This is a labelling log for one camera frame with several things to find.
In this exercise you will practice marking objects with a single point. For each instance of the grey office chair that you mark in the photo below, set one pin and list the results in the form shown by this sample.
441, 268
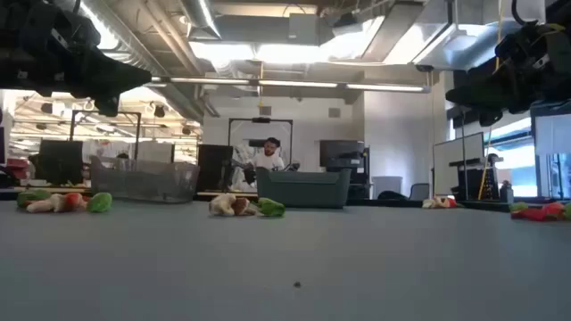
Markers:
419, 191

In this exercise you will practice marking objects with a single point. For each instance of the teal plastic basket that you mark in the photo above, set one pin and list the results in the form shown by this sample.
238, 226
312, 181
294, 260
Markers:
303, 189

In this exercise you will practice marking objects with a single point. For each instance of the black metal gantry frame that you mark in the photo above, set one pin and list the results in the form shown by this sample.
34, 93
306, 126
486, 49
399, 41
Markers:
261, 120
107, 112

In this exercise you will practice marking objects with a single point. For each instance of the white toy mushroom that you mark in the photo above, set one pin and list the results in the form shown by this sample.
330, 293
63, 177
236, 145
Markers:
44, 205
429, 203
221, 204

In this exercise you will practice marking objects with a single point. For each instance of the black computer monitor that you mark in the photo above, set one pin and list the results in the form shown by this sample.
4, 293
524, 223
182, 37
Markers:
214, 167
341, 153
60, 160

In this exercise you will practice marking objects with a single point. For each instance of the black equipment rack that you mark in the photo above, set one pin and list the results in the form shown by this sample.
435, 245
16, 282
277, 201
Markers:
475, 178

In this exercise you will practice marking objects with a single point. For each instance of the long ceiling light strip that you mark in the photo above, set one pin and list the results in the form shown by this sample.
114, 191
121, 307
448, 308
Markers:
294, 83

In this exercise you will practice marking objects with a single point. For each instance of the grey trash bin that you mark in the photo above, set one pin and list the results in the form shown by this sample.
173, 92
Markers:
386, 186

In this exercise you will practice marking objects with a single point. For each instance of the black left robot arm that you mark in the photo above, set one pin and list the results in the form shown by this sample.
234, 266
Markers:
9, 44

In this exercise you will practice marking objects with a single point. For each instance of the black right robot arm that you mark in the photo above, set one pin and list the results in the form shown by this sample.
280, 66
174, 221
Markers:
560, 11

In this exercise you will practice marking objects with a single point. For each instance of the dark water bottle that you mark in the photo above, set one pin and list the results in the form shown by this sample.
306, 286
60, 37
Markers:
506, 192

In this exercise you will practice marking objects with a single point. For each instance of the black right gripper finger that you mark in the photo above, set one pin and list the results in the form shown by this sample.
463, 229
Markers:
490, 118
482, 91

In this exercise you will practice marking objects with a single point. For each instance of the person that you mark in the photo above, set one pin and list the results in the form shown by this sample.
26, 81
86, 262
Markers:
267, 158

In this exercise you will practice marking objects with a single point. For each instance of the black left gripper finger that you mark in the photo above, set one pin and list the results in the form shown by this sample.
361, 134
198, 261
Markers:
109, 106
116, 78

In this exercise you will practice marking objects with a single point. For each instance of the red storage boxes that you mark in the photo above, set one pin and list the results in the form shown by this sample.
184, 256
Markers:
18, 168

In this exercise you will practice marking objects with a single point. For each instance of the brown toy mushroom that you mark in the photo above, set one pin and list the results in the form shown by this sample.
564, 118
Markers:
242, 207

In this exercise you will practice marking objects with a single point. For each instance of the dark grey translucent basket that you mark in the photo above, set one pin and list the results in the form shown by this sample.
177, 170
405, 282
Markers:
145, 178

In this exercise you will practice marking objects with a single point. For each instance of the grey ceiling air unit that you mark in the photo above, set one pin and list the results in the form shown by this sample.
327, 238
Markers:
308, 29

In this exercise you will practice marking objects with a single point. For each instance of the white board on stand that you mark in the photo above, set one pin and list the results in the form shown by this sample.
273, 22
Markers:
457, 162

